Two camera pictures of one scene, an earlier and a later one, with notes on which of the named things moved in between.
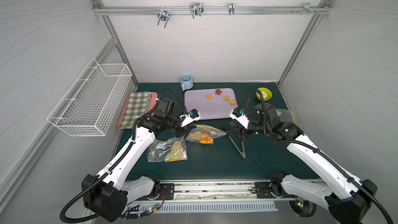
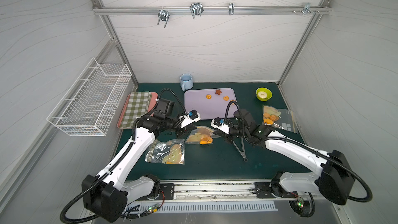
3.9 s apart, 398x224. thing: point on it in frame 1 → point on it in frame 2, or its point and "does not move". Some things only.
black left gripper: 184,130 does not move
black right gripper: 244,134 → 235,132
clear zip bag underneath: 204,134 does not move
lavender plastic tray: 211,103 does not move
